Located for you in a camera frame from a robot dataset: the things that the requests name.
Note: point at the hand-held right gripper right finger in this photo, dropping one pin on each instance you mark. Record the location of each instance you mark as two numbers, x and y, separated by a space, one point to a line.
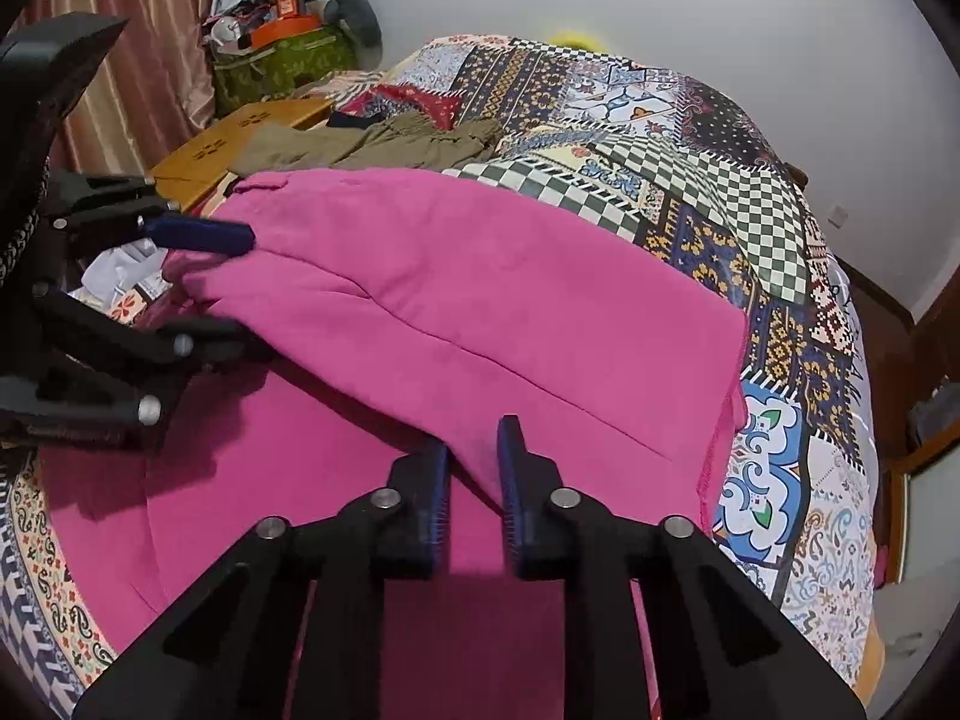
511 480

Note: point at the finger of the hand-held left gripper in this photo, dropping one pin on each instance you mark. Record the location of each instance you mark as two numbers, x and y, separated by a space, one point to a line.
199 234
187 341

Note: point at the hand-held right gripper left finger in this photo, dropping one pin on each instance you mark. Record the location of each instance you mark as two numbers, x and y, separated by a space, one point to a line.
436 499

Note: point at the pink pants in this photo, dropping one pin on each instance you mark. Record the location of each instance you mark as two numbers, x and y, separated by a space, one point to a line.
450 315

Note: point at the wooden carved stool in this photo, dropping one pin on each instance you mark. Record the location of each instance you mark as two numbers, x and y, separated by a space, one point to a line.
225 142

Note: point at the striped brown curtain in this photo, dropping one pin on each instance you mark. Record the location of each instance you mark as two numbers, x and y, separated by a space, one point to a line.
127 52

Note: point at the olive green shorts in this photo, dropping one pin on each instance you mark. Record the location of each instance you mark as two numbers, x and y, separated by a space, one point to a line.
375 141

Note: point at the orange box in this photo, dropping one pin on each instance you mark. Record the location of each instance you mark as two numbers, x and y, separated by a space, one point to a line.
289 19

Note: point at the red patterned cloth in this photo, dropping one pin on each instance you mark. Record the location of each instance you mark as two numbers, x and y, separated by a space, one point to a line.
409 101

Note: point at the grey plush toy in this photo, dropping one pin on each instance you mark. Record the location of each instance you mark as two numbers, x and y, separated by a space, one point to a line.
352 0

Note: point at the patchwork printed bed sheet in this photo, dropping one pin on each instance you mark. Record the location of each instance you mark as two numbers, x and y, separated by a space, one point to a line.
675 187

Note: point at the wooden furniture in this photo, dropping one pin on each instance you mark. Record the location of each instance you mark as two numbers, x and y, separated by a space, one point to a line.
926 420

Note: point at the yellow round object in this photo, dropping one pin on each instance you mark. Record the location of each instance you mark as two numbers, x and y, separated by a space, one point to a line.
571 38

